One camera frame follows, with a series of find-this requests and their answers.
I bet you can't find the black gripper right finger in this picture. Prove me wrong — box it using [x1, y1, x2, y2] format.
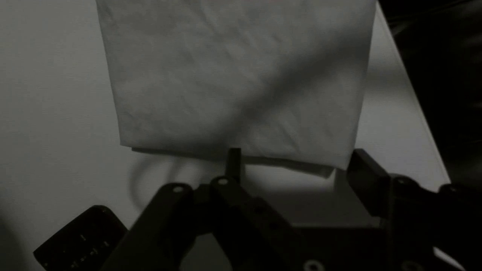
[346, 148, 390, 216]

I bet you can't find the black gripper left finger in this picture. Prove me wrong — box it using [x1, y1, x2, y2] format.
[224, 147, 241, 182]

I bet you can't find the white cloth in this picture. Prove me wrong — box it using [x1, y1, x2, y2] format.
[95, 0, 376, 168]

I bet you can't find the black rectangular device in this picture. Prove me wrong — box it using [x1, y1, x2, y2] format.
[33, 204, 126, 271]

